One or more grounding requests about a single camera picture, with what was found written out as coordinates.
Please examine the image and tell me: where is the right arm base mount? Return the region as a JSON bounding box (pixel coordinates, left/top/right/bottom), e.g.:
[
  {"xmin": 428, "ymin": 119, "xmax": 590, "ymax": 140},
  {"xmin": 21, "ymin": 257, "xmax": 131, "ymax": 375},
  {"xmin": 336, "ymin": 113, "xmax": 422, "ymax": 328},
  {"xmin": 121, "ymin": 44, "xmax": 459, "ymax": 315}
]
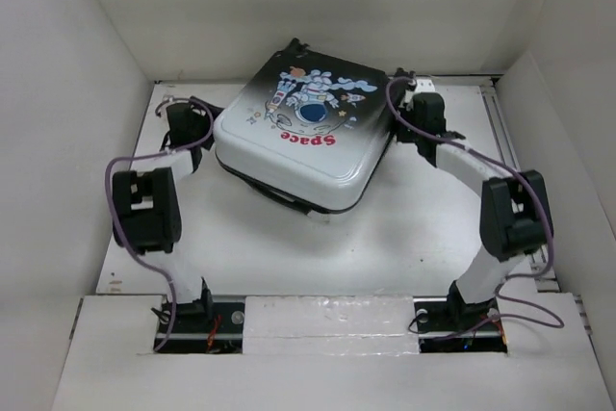
[{"xmin": 408, "ymin": 296, "xmax": 507, "ymax": 354}]

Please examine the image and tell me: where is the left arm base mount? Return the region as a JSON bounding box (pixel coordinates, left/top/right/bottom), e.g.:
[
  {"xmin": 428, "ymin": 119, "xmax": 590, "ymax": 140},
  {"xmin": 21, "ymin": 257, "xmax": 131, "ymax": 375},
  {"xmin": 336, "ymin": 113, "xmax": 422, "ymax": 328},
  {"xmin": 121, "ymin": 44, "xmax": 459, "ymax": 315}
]
[{"xmin": 158, "ymin": 295, "xmax": 245, "ymax": 355}]

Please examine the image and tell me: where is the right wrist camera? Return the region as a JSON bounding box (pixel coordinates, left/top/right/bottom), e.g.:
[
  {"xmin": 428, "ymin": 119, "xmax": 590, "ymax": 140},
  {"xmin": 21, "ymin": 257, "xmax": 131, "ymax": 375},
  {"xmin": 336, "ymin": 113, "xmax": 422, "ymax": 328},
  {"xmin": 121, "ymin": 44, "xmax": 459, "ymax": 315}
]
[{"xmin": 410, "ymin": 76, "xmax": 436, "ymax": 93}]

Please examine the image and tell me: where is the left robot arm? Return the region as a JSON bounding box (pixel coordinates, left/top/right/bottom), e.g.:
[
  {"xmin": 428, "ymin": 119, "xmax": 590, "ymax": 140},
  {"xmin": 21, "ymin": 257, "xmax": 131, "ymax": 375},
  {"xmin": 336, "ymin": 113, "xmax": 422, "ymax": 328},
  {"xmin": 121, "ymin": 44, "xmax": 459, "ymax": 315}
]
[{"xmin": 105, "ymin": 95, "xmax": 222, "ymax": 331}]

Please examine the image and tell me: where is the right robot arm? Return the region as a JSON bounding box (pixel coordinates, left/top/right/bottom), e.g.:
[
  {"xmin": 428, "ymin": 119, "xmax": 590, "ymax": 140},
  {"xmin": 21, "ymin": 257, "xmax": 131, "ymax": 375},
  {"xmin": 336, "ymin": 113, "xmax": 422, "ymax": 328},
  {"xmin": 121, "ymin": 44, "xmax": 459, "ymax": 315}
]
[{"xmin": 385, "ymin": 69, "xmax": 554, "ymax": 333}]

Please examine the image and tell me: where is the black kids suitcase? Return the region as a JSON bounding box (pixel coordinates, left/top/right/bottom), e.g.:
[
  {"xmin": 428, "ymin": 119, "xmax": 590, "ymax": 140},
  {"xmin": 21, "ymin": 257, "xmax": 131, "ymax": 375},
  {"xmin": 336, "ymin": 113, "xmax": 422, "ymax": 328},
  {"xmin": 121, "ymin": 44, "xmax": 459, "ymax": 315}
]
[{"xmin": 214, "ymin": 39, "xmax": 392, "ymax": 218}]

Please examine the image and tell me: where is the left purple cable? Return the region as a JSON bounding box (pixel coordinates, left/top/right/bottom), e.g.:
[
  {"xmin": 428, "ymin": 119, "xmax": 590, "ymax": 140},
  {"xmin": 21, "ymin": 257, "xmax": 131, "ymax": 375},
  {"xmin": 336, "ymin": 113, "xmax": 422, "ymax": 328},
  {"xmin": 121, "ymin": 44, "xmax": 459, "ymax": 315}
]
[{"xmin": 103, "ymin": 95, "xmax": 216, "ymax": 352}]

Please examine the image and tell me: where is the aluminium rail frame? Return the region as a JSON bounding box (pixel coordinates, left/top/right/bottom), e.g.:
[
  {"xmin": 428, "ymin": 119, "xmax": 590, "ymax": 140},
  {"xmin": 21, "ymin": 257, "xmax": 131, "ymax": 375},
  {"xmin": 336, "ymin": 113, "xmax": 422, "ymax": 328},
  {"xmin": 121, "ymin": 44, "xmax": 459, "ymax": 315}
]
[{"xmin": 153, "ymin": 72, "xmax": 564, "ymax": 295}]

